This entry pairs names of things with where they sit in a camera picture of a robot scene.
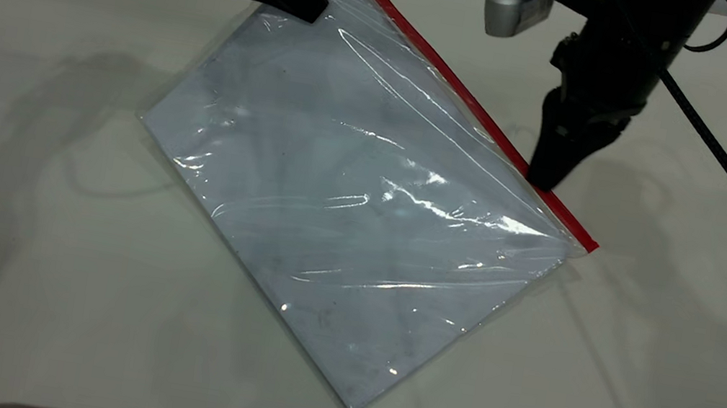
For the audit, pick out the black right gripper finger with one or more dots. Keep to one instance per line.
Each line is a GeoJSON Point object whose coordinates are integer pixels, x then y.
{"type": "Point", "coordinates": [596, 142]}
{"type": "Point", "coordinates": [546, 153]}

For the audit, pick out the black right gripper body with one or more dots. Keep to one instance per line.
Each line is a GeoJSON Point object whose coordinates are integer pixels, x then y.
{"type": "Point", "coordinates": [598, 81]}

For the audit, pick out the clear zip bag red zipper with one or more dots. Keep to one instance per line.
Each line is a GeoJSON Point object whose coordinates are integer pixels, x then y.
{"type": "Point", "coordinates": [347, 216]}

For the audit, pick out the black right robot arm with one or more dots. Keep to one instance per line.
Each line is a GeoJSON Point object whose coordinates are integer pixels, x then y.
{"type": "Point", "coordinates": [662, 25]}

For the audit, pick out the white paper stack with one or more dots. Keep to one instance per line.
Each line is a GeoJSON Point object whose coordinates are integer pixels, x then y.
{"type": "Point", "coordinates": [345, 230]}

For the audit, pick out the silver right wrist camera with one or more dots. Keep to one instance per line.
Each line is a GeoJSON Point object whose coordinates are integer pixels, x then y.
{"type": "Point", "coordinates": [514, 10]}

